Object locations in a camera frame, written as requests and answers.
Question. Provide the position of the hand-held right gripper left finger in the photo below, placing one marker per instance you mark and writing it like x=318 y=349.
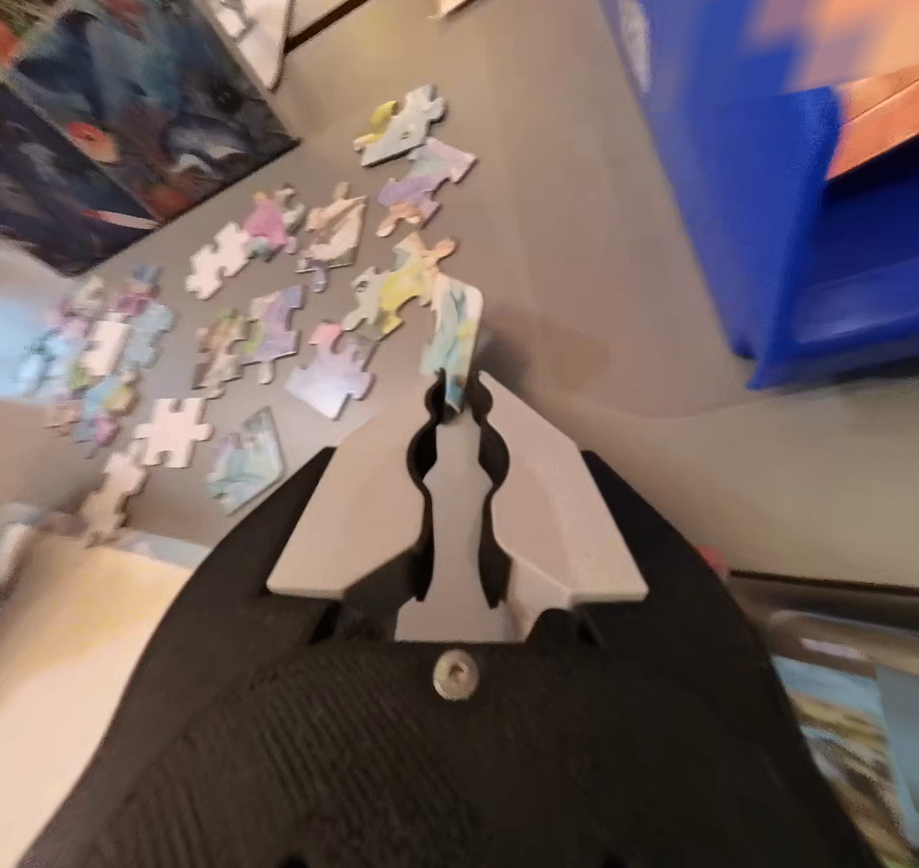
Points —
x=344 y=523

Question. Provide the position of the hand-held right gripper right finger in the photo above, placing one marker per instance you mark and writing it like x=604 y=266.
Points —
x=567 y=523

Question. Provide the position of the pile of jigsaw pieces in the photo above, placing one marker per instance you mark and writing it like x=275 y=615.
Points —
x=172 y=430

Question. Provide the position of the pale blue yellow jigsaw piece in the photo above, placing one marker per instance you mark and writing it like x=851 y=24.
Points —
x=452 y=329

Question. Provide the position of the puzzle tray with painted border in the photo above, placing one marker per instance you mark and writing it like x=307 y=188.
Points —
x=64 y=667

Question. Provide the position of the blue plastic bin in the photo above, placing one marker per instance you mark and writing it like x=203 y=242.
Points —
x=718 y=164

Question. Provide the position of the illustrated puzzle box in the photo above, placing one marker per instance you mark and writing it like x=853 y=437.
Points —
x=143 y=114

